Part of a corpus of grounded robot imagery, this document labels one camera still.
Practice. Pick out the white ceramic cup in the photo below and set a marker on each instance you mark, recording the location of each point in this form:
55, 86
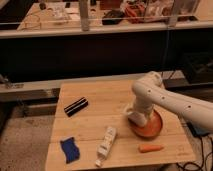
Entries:
128, 111

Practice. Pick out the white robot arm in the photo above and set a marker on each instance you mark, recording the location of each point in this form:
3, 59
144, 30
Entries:
148, 92

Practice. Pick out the orange ceramic bowl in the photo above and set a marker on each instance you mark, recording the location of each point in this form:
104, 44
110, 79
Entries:
151, 130

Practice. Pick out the black rectangular box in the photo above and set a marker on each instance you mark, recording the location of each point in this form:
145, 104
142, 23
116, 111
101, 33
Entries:
76, 106

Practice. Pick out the black bag on bench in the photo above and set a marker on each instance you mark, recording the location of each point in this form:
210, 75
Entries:
112, 17

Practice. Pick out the orange carrot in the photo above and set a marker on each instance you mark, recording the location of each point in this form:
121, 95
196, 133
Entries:
145, 148

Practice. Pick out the blue cloth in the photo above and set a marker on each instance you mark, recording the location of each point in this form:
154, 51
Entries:
70, 150

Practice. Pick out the orange item on bench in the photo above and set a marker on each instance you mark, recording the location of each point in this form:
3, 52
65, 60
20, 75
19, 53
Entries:
135, 13

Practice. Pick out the black crate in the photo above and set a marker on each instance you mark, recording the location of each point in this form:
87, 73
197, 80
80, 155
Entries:
198, 67

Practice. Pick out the grey metal post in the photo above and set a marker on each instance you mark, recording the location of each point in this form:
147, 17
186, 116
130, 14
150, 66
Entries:
83, 8

